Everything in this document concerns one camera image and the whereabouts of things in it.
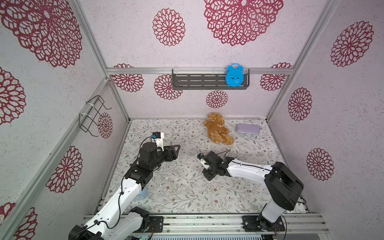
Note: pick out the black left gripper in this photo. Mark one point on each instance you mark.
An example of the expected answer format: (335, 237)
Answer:
(174, 155)

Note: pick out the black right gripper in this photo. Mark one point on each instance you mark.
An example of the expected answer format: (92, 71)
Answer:
(211, 165)

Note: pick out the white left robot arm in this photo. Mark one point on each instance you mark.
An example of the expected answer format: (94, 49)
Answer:
(107, 223)

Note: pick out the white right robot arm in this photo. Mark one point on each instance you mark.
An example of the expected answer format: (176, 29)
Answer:
(284, 186)

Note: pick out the brown teddy bear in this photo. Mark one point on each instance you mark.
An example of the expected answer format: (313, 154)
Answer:
(217, 131)

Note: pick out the purple rectangular case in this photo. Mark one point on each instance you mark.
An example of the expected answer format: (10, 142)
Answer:
(248, 129)

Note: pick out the light blue cup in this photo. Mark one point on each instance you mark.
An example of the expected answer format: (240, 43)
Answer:
(142, 195)

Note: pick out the blue alarm clock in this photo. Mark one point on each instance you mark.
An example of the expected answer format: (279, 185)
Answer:
(234, 75)

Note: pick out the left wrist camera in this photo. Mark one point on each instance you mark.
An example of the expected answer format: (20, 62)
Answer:
(159, 139)

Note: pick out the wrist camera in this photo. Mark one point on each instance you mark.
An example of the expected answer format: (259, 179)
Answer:
(203, 161)
(159, 139)

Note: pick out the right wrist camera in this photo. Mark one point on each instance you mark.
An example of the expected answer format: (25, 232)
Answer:
(203, 161)

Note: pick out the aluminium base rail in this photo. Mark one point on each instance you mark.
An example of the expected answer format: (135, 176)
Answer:
(235, 224)

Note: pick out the grey wall shelf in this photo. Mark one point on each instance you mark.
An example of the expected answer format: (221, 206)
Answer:
(205, 82)

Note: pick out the black wire wall basket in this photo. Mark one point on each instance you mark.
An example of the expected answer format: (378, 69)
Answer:
(87, 120)

